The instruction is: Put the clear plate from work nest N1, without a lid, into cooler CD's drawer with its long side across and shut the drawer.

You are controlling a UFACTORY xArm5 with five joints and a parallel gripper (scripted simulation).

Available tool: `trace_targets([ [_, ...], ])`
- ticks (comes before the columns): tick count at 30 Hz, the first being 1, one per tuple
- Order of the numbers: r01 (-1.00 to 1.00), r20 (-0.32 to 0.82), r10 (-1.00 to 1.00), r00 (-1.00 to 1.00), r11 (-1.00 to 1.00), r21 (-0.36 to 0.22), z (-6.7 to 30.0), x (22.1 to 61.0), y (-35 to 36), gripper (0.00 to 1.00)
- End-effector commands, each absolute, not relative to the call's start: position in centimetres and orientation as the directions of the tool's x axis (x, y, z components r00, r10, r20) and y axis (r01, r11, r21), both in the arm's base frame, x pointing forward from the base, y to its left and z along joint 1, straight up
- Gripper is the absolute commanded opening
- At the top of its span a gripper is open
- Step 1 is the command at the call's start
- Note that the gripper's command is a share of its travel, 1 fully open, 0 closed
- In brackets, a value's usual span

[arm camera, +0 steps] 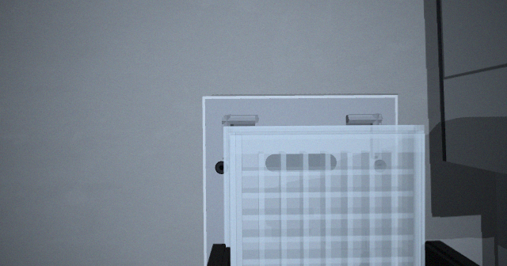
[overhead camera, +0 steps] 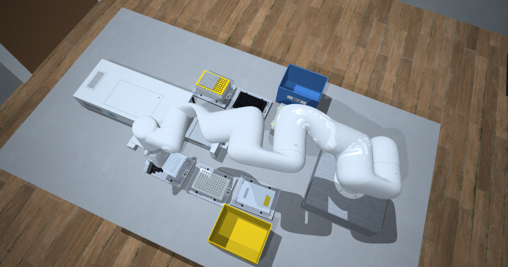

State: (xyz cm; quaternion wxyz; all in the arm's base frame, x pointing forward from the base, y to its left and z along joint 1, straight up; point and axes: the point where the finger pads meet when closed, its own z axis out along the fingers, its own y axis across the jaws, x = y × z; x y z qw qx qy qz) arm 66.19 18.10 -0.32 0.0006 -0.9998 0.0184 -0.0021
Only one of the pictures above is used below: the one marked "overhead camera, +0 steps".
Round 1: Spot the yellow bin with label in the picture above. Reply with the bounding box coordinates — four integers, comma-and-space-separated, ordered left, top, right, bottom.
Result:
208, 204, 272, 265

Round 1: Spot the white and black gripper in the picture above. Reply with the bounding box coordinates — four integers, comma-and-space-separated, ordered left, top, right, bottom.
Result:
146, 150, 170, 174

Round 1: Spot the blue open-top bin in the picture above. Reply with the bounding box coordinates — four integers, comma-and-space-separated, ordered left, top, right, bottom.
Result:
276, 64, 328, 108

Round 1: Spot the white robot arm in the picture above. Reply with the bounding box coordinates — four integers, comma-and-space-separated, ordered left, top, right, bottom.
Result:
127, 102, 402, 199

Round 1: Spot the black microplate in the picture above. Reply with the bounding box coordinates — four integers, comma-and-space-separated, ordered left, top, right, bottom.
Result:
233, 92, 267, 112

